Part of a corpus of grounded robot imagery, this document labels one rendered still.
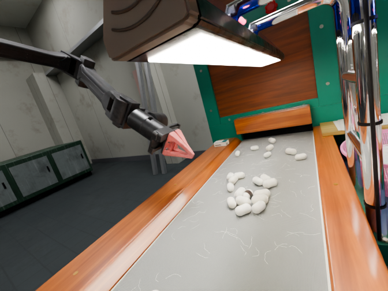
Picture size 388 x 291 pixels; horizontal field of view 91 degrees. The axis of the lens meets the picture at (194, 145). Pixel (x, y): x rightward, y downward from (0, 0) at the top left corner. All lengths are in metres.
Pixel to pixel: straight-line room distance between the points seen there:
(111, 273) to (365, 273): 0.36
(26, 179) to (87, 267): 4.23
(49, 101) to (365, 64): 6.47
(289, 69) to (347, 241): 0.70
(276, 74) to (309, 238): 0.68
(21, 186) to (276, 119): 4.36
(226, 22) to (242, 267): 0.32
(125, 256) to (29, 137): 6.59
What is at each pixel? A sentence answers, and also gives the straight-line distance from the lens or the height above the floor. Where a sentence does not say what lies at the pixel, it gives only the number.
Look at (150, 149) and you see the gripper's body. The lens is 0.49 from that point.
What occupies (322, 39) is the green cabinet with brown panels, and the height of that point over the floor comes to 1.07.
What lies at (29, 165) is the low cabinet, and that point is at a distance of 4.63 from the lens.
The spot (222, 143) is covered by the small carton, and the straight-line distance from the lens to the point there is 0.87.
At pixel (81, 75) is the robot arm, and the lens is 0.86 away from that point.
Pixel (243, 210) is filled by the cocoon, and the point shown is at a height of 0.75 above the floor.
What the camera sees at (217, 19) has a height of 1.05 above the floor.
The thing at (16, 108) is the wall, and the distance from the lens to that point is 7.01.
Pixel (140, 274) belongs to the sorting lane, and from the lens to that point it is 0.40.
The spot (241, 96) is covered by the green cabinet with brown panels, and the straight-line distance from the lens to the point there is 0.95.
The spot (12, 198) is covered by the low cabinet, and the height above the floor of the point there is 0.23.
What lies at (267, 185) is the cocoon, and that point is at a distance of 0.51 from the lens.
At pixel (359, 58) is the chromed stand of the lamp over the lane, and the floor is 0.99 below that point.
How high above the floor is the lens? 0.99
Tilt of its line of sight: 13 degrees down
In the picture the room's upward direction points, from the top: 16 degrees counter-clockwise
